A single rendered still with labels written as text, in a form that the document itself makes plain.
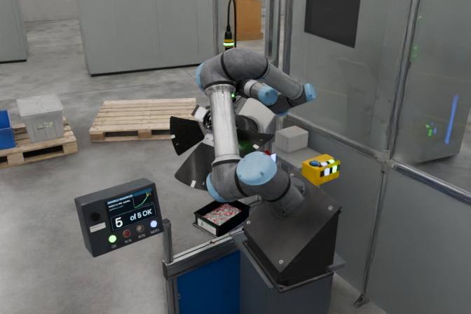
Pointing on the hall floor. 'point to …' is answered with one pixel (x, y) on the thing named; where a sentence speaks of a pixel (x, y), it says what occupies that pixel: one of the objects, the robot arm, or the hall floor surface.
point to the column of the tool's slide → (273, 32)
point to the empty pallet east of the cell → (139, 118)
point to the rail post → (172, 296)
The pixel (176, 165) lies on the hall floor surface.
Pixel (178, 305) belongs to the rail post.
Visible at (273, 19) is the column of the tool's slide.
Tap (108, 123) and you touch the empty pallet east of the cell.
